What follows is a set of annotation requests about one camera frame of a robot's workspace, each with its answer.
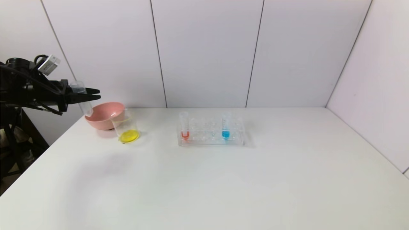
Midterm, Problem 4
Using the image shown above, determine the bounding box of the pink plastic bowl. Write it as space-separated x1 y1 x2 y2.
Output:
84 102 125 131

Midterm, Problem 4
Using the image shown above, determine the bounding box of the test tube with red pigment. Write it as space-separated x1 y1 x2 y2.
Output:
180 111 191 141

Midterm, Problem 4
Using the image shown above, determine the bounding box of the clear glass beaker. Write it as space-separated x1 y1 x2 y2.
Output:
111 109 141 144

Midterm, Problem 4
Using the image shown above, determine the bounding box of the dark background furniture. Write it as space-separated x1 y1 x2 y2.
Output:
0 107 50 196

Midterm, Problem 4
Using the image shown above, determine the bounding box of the test tube with yellow pigment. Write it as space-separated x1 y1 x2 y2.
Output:
69 80 94 117

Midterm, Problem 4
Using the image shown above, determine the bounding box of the clear acrylic test tube rack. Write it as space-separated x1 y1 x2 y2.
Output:
177 116 246 147

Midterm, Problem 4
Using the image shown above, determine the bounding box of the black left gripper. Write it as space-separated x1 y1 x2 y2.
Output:
35 79 101 112

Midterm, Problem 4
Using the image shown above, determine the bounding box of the test tube with blue pigment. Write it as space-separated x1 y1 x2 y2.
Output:
221 111 231 141

